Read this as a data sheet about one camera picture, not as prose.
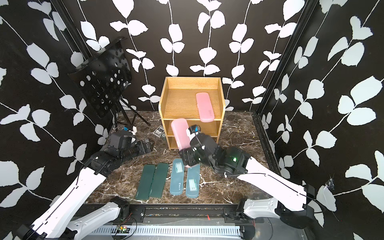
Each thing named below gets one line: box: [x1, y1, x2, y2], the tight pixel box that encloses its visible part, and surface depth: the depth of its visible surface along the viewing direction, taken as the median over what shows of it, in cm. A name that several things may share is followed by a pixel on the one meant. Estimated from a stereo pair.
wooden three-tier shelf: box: [158, 76, 226, 150], surface depth 85 cm
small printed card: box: [152, 125, 165, 138], surface depth 107 cm
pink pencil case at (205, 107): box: [196, 92, 215, 123], surface depth 80 cm
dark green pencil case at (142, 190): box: [135, 164, 156, 201], surface depth 85 cm
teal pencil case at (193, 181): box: [185, 163, 201, 199], surface depth 85 cm
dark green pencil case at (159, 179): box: [149, 163, 169, 199], surface depth 86 cm
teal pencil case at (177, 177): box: [169, 158, 185, 196], surface depth 88 cm
